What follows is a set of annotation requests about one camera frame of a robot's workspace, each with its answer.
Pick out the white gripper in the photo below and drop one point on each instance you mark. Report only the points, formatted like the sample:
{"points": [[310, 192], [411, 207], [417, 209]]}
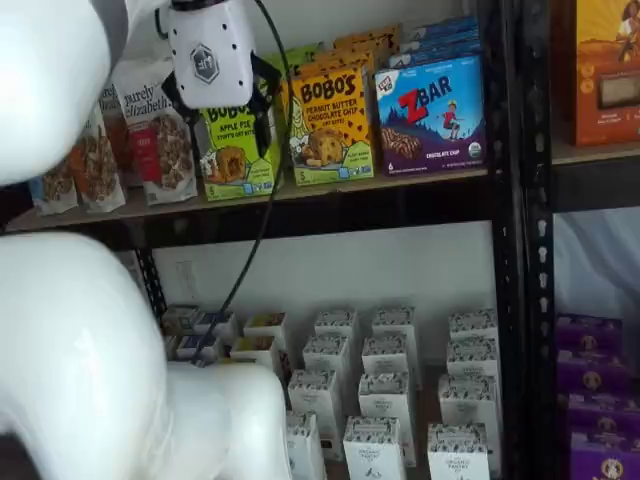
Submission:
{"points": [[210, 55]]}

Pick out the green Bobo's apple pie box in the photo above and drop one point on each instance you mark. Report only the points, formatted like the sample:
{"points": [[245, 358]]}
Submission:
{"points": [[275, 57], [235, 170], [300, 56], [312, 48]]}

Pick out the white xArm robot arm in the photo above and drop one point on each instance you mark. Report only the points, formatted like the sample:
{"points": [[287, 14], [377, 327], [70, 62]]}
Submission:
{"points": [[50, 75]]}

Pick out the yellow Bobo's peanut butter box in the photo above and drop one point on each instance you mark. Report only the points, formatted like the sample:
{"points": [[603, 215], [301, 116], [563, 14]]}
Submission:
{"points": [[367, 35], [340, 62], [350, 50], [330, 130]]}

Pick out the green granola box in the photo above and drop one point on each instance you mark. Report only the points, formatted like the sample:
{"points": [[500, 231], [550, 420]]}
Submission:
{"points": [[177, 317]]}

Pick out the white granola box blue band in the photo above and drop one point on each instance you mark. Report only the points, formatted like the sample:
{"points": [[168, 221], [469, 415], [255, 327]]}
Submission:
{"points": [[185, 345], [227, 325]]}

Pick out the blue purple Zbar box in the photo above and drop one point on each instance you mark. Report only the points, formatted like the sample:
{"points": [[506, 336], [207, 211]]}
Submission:
{"points": [[440, 40], [445, 25], [430, 120], [425, 55]]}

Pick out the white granola box yellow band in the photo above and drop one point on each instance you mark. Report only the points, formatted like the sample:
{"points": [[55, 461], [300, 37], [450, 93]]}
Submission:
{"points": [[252, 350], [265, 324]]}

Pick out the brown particle shelf board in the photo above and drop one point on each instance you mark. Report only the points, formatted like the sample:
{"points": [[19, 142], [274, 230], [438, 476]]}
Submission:
{"points": [[600, 152], [430, 179]]}

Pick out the white patterned organic pantry box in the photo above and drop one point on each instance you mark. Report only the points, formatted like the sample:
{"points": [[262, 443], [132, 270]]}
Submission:
{"points": [[305, 450], [472, 325], [467, 400], [472, 357], [325, 355], [335, 325], [312, 395], [385, 400], [384, 355], [395, 322], [457, 452], [374, 450]]}

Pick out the large orange product box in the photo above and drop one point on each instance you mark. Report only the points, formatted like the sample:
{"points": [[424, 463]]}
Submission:
{"points": [[605, 75]]}

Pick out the purple snack box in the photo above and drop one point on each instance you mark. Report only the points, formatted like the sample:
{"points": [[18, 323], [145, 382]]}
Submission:
{"points": [[605, 460], [592, 370], [605, 415], [590, 330]]}

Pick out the granola bag red cranberry label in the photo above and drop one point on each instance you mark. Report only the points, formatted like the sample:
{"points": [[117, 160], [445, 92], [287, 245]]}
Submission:
{"points": [[160, 170]]}

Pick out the granola bag orange pumpkin label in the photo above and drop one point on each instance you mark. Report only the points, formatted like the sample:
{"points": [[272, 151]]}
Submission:
{"points": [[114, 140], [97, 170]]}

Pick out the black metal shelving rack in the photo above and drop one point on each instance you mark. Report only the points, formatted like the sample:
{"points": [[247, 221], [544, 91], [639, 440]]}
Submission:
{"points": [[400, 205], [537, 250]]}

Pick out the white Organic Pantry boxes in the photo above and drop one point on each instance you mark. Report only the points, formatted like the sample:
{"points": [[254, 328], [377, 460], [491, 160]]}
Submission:
{"points": [[427, 400]]}

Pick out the translucent white plastic sheet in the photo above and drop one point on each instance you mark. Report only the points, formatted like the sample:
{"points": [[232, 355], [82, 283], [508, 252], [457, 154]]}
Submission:
{"points": [[595, 260]]}

